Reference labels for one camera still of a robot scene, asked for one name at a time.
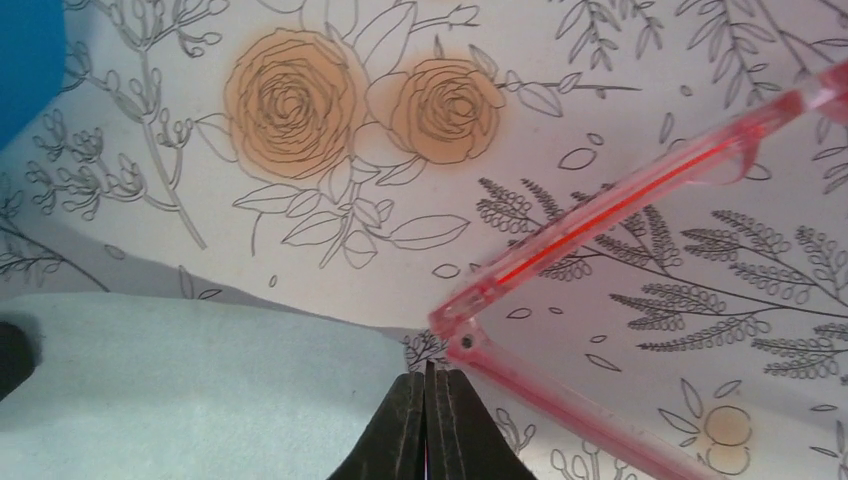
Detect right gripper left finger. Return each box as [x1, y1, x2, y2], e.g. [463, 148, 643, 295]
[329, 372, 425, 480]

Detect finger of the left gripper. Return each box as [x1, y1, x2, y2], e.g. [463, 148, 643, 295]
[0, 322, 36, 400]

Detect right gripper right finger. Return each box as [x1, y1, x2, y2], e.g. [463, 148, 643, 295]
[425, 362, 535, 480]

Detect light blue cleaning cloth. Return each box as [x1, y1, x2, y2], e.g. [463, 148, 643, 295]
[1, 293, 405, 479]

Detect pink sunglasses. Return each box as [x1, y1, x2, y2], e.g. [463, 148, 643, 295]
[429, 63, 847, 479]

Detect blue translucent glasses case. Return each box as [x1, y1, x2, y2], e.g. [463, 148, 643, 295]
[1, 0, 65, 147]

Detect floral table mat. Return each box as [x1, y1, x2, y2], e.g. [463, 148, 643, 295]
[1, 1, 847, 479]

